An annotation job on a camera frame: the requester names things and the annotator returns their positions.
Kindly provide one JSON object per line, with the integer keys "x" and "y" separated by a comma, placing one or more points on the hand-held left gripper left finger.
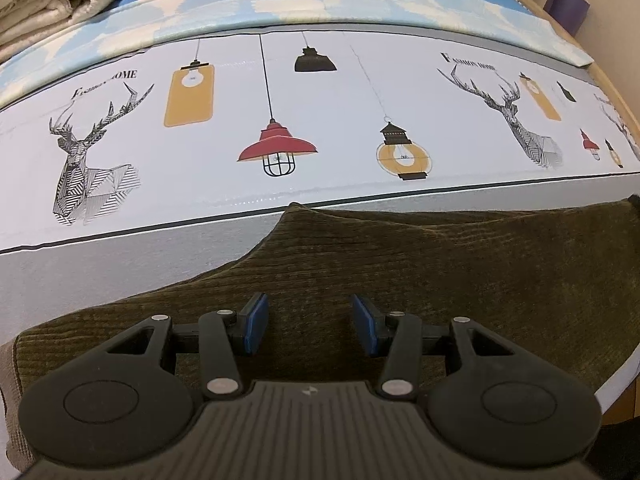
{"x": 257, "y": 322}

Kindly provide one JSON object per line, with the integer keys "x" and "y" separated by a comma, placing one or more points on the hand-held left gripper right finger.
{"x": 365, "y": 322}

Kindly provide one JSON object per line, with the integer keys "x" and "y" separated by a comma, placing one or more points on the printed deer lamp bed sheet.
{"x": 350, "y": 110}

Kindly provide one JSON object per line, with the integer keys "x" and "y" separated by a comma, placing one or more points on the light blue patterned blanket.
{"x": 300, "y": 0}

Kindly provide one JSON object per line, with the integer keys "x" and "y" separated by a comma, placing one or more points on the cream textured folded blanket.
{"x": 45, "y": 5}

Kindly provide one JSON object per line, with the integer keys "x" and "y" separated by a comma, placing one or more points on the wooden bed frame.
{"x": 620, "y": 95}

